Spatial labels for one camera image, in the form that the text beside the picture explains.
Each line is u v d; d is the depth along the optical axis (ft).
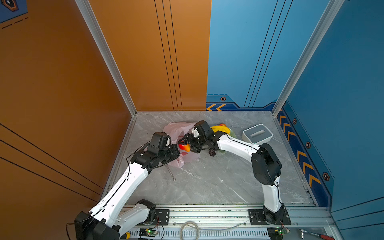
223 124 3.30
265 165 1.65
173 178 2.84
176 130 2.64
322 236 2.24
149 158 1.68
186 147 2.70
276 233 2.32
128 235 2.22
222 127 3.10
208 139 2.28
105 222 1.25
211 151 2.98
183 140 2.64
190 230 2.32
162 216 2.42
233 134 3.25
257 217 2.38
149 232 2.32
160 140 1.87
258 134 3.35
